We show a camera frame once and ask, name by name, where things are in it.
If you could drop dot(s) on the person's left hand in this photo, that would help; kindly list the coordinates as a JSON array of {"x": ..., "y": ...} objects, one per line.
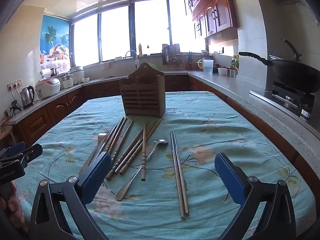
[{"x": 15, "y": 210}]

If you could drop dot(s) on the curved sink faucet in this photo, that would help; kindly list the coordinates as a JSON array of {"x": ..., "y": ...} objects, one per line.
[{"x": 131, "y": 53}]

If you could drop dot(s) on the wooden utensil holder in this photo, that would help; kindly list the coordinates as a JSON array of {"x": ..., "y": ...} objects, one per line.
[{"x": 142, "y": 92}]

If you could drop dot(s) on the clear pitcher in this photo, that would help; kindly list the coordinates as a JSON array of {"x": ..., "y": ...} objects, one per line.
[{"x": 208, "y": 66}]

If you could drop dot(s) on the brown lower kitchen cabinets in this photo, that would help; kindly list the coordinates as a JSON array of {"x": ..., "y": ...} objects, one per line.
[{"x": 60, "y": 107}]

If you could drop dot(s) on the green plastic basket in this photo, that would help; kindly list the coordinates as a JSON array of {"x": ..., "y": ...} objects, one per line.
[{"x": 152, "y": 66}]

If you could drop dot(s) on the green bottle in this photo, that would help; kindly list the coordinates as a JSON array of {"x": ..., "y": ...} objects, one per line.
[{"x": 235, "y": 61}]

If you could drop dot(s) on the dark wooden chopstick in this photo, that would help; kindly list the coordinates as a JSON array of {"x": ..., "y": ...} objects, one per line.
[
  {"x": 110, "y": 136},
  {"x": 118, "y": 135},
  {"x": 115, "y": 133}
]

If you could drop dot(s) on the wall power outlet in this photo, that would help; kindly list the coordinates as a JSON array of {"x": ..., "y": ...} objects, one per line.
[{"x": 15, "y": 84}]

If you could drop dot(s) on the tropical wall poster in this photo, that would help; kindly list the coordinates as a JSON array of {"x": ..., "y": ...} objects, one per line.
[{"x": 55, "y": 42}]

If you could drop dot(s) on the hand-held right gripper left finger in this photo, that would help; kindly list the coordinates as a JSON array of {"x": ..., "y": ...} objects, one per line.
[{"x": 97, "y": 175}]

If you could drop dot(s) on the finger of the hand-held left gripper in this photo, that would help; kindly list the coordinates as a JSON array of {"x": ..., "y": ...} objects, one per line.
[
  {"x": 16, "y": 147},
  {"x": 31, "y": 155}
]

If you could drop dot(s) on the large kitchen window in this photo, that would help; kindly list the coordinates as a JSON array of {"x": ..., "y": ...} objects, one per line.
[{"x": 112, "y": 35}]

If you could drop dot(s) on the grey kitchen countertop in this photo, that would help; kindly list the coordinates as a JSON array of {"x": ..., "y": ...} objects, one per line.
[{"x": 225, "y": 85}]

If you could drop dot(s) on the paper towel roll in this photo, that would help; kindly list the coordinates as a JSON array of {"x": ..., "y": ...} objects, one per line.
[{"x": 46, "y": 74}]

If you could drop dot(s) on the brown kitchen cabinets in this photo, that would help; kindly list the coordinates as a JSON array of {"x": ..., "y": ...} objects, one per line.
[
  {"x": 220, "y": 12},
  {"x": 60, "y": 107}
]

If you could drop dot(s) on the brown upper kitchen cabinets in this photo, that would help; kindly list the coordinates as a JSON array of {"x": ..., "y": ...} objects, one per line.
[{"x": 220, "y": 12}]

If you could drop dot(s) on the metal spoon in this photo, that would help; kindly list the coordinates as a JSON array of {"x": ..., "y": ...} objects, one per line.
[{"x": 160, "y": 142}]

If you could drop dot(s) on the teal floral tablecloth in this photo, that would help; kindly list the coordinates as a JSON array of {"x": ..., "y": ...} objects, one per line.
[{"x": 212, "y": 135}]

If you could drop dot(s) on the metal chopstick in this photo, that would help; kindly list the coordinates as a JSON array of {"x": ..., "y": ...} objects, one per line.
[
  {"x": 180, "y": 172},
  {"x": 177, "y": 175}
]

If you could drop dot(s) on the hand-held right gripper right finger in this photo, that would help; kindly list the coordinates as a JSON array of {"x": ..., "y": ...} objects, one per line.
[{"x": 230, "y": 177}]

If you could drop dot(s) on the steel electric kettle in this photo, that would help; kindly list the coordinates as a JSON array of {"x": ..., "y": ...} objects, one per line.
[{"x": 27, "y": 97}]

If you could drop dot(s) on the white rice cooker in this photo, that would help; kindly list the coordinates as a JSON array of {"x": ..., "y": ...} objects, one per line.
[{"x": 47, "y": 87}]

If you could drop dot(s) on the black wok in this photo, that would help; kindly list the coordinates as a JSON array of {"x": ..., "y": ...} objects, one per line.
[{"x": 295, "y": 75}]

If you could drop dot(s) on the gas stove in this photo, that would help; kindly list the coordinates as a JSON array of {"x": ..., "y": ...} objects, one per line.
[{"x": 292, "y": 97}]

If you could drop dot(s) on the white cooking pot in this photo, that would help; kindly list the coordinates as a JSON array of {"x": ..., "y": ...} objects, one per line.
[{"x": 77, "y": 73}]

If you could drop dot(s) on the yellow bottle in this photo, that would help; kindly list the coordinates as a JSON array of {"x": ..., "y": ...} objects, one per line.
[{"x": 140, "y": 50}]

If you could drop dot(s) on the small white appliance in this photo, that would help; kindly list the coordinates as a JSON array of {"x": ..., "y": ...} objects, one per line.
[{"x": 67, "y": 81}]

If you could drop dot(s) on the white storage container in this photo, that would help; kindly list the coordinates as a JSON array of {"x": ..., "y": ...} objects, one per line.
[{"x": 222, "y": 71}]

